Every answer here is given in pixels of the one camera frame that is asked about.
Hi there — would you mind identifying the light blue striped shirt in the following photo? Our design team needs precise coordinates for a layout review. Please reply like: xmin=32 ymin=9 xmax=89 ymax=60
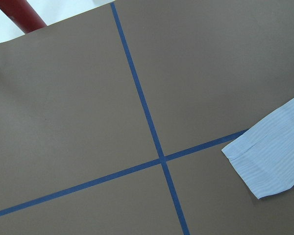
xmin=221 ymin=98 xmax=294 ymax=199

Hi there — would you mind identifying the blue tape line crosswise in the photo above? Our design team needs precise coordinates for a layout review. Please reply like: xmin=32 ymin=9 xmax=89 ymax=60
xmin=0 ymin=129 xmax=247 ymax=217

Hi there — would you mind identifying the red metal bottle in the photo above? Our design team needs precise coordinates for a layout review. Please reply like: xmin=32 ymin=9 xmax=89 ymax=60
xmin=0 ymin=0 xmax=47 ymax=34

